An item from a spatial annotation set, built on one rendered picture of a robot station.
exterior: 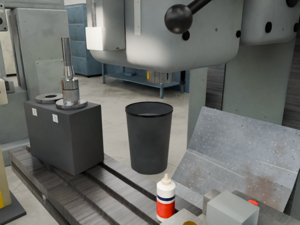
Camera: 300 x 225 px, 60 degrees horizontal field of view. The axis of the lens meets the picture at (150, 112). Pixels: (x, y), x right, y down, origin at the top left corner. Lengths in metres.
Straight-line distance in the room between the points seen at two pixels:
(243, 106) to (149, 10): 0.52
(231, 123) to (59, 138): 0.50
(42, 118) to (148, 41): 0.55
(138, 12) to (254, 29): 0.21
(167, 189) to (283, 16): 0.40
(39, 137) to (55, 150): 0.08
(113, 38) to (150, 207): 0.42
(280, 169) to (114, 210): 0.43
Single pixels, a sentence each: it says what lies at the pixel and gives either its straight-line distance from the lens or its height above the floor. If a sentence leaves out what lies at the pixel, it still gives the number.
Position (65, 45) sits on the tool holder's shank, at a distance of 0.76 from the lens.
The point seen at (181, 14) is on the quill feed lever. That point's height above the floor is 1.38.
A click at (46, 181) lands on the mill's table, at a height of 0.97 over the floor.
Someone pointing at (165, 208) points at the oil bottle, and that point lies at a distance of 0.59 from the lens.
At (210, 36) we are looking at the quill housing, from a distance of 0.39.
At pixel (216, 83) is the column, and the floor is 1.21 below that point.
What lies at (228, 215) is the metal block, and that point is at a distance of 0.42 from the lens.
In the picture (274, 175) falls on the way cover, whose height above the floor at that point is 1.01.
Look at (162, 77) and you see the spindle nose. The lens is 0.43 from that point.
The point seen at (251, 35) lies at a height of 1.36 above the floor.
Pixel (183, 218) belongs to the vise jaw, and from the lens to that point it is 0.46.
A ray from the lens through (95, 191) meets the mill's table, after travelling 0.72.
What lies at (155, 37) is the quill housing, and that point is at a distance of 0.33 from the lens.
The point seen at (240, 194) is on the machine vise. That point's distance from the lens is 0.60.
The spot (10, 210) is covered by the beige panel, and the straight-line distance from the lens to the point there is 2.41.
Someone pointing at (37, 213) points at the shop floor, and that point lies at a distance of 2.34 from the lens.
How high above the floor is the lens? 1.37
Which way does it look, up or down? 18 degrees down
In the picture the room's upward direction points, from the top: straight up
